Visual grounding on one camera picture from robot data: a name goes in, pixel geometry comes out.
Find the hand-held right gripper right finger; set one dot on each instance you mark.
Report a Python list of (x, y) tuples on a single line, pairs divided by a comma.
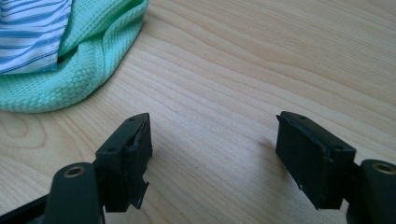
[(311, 155)]

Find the green waffle-weave cloth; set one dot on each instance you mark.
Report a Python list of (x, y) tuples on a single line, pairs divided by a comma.
[(77, 67)]

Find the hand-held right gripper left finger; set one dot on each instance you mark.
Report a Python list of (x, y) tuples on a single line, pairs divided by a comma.
[(124, 161)]

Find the blue striped white cloth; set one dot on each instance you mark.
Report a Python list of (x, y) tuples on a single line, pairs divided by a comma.
[(29, 32)]

